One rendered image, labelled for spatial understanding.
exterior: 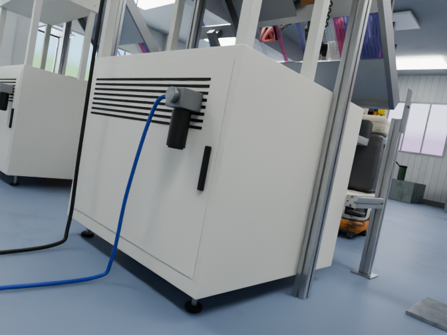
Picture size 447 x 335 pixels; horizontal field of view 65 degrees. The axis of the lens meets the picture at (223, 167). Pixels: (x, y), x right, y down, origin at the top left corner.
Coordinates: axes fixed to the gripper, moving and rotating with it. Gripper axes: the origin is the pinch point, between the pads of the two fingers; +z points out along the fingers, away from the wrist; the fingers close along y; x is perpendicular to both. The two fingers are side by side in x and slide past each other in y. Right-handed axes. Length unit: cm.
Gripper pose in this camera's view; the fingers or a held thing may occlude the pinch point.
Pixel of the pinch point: (261, 40)
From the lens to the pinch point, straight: 177.3
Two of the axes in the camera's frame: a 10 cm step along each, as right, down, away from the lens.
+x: 3.4, 7.7, 5.4
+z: -6.2, 6.2, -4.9
